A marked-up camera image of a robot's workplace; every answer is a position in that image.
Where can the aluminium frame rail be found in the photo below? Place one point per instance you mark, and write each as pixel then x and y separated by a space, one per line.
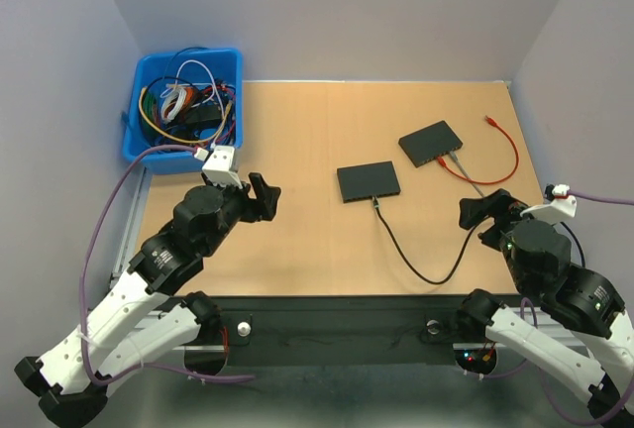
pixel 545 324

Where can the black network switch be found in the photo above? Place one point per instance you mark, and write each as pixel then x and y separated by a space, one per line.
pixel 366 181
pixel 430 143

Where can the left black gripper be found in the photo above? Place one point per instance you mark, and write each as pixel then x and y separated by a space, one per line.
pixel 265 205

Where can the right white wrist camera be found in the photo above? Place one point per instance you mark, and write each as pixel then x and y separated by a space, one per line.
pixel 559 206

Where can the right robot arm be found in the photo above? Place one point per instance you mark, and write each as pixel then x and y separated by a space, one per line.
pixel 581 300

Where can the black adapter in bin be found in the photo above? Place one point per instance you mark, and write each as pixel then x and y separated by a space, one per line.
pixel 202 117

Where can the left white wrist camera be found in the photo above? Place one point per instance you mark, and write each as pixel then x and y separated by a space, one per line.
pixel 219 165

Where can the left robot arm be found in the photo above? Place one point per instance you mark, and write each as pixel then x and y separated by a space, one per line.
pixel 73 380

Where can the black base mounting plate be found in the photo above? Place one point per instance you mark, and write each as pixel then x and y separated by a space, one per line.
pixel 289 331

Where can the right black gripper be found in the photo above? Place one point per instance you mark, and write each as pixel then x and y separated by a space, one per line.
pixel 497 203

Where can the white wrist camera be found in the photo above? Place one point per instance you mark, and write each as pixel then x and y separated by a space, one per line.
pixel 219 165
pixel 559 206

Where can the blue plastic bin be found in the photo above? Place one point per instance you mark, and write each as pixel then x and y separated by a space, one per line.
pixel 225 64

